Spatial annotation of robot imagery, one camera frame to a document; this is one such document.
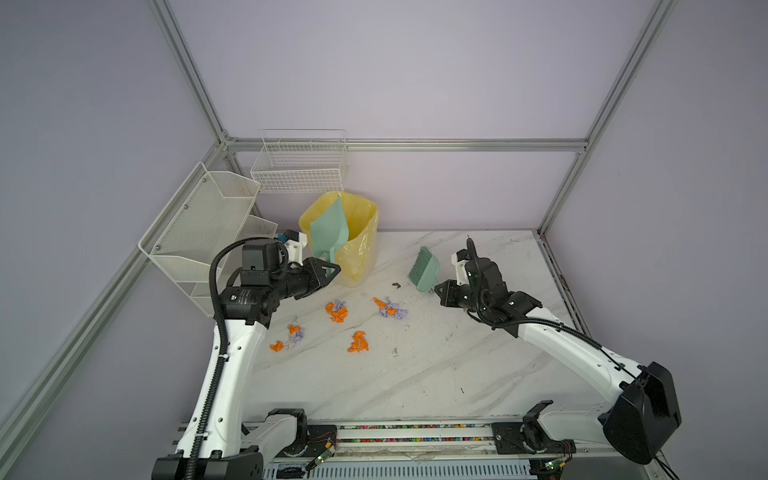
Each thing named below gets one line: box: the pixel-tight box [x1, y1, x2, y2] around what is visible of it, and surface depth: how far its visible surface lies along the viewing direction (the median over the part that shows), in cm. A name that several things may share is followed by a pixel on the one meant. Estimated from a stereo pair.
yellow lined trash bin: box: [300, 192, 379, 287], surface depth 95 cm
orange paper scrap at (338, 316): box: [326, 302, 349, 323], surface depth 98 cm
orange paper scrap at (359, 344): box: [347, 331, 369, 353], surface depth 92 cm
